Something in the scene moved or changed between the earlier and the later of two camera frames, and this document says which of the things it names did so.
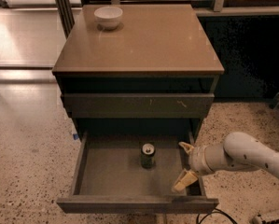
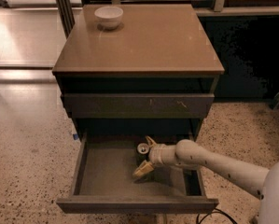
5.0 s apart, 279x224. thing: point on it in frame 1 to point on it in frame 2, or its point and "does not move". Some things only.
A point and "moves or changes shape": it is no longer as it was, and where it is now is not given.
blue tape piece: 75,136 does not move
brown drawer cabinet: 155,73 does not move
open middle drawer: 134,172 does not move
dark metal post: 64,8 does not move
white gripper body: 196,160 to 158,155
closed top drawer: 139,105 does not move
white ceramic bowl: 108,16 does not move
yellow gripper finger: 187,147 to 150,142
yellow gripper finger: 186,178 to 144,168
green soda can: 147,155 moves or changes shape
